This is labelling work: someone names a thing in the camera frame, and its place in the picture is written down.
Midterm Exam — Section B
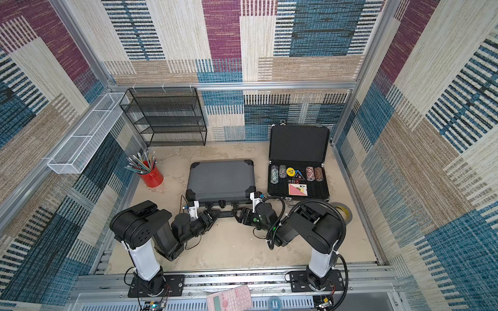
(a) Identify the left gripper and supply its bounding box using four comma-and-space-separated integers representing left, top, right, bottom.
180, 211, 221, 248

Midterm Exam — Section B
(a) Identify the grey poker set case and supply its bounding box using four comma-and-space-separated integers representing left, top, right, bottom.
185, 159, 256, 206

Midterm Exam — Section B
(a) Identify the black poker set case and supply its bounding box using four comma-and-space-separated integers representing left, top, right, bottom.
267, 124, 330, 201

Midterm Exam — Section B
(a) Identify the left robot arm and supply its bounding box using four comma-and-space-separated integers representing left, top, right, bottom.
110, 200, 221, 286

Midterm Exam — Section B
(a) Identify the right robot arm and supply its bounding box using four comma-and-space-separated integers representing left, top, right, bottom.
233, 198, 351, 291

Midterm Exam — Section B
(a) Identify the grey poker chip stack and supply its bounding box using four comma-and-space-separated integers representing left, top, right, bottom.
279, 165, 287, 179

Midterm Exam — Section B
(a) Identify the red poker chip stack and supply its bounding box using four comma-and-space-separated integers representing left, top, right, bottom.
306, 167, 315, 181

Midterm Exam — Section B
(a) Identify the brown poker chip stack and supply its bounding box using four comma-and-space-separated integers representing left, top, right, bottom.
314, 167, 324, 182

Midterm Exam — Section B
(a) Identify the pink playing card deck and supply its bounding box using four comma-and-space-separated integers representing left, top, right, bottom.
288, 183, 308, 196

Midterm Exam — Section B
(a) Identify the yellow dealer button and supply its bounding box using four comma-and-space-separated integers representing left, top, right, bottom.
286, 167, 296, 177

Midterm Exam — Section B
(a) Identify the red metal pencil bucket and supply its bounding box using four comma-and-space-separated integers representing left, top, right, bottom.
140, 161, 164, 188

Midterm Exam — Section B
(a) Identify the pink calculator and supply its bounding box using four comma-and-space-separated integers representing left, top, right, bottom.
206, 285, 253, 311

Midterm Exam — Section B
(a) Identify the blue tape roll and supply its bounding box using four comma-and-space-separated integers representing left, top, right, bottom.
268, 296, 283, 311

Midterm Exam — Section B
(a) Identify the grey tape roll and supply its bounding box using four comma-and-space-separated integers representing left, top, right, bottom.
330, 202, 353, 225

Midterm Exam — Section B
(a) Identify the black mesh shelf rack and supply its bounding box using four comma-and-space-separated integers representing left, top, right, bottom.
119, 87, 208, 147

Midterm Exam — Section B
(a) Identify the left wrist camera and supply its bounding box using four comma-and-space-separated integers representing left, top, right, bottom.
188, 201, 200, 220

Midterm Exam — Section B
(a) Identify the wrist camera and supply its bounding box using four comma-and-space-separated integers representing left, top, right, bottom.
188, 201, 200, 220
250, 191, 265, 213

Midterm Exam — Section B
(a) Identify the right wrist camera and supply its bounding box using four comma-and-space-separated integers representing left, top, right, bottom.
250, 191, 265, 213

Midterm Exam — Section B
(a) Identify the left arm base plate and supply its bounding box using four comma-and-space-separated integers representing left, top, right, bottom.
128, 273, 185, 298

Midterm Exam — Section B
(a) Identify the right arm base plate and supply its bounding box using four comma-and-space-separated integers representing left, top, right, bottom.
285, 269, 346, 292

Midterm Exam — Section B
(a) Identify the white mesh wall basket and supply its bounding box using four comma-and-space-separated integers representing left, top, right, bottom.
47, 93, 124, 174

